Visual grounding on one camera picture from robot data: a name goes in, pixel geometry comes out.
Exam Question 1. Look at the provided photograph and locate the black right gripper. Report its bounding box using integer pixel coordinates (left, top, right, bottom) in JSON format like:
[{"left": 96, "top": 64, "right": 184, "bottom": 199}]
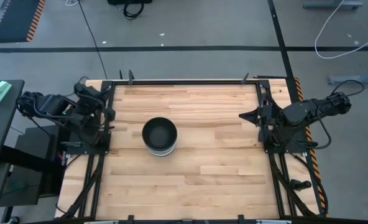
[{"left": 238, "top": 105, "right": 282, "bottom": 133}]

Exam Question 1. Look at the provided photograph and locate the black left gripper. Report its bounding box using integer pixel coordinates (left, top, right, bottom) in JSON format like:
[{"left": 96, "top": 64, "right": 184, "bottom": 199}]
[{"left": 86, "top": 91, "right": 117, "bottom": 125}]

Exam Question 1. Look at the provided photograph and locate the dark grey bowl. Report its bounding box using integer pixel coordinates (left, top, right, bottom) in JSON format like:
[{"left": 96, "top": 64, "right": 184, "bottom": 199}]
[{"left": 142, "top": 117, "right": 178, "bottom": 150}]

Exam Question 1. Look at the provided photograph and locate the black cabinet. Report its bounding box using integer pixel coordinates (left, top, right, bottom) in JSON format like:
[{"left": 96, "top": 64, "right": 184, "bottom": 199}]
[{"left": 0, "top": 124, "right": 73, "bottom": 208}]

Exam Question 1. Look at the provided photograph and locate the grey desk foot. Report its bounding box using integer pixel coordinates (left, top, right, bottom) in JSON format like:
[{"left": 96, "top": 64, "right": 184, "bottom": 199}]
[
  {"left": 328, "top": 62, "right": 368, "bottom": 85},
  {"left": 303, "top": 1, "right": 364, "bottom": 10}
]

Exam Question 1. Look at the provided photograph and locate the black desk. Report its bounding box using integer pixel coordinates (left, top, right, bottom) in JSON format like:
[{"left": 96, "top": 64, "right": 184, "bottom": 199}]
[{"left": 0, "top": 80, "right": 25, "bottom": 169}]

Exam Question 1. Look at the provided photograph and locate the black equipment box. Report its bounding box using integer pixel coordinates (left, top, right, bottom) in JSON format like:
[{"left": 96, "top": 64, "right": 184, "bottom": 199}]
[{"left": 107, "top": 0, "right": 153, "bottom": 5}]

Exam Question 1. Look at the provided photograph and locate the black orange-striped floor mat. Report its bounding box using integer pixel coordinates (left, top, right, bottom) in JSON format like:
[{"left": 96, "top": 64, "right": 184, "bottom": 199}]
[{"left": 0, "top": 0, "right": 47, "bottom": 44}]

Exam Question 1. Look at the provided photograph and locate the long black floor cable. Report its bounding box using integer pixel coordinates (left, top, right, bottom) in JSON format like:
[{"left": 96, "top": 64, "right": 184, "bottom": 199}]
[{"left": 77, "top": 0, "right": 109, "bottom": 80}]

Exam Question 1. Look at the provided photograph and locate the black handle knob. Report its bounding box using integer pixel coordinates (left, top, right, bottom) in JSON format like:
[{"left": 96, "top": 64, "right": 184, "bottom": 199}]
[{"left": 290, "top": 179, "right": 313, "bottom": 192}]

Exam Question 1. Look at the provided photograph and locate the white floor cable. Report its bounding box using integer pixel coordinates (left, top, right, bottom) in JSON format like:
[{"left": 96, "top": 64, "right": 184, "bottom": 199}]
[{"left": 314, "top": 0, "right": 368, "bottom": 60}]

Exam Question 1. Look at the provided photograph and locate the coiled black cable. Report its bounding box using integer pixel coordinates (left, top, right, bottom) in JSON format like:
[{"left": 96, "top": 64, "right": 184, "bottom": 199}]
[{"left": 122, "top": 0, "right": 145, "bottom": 21}]

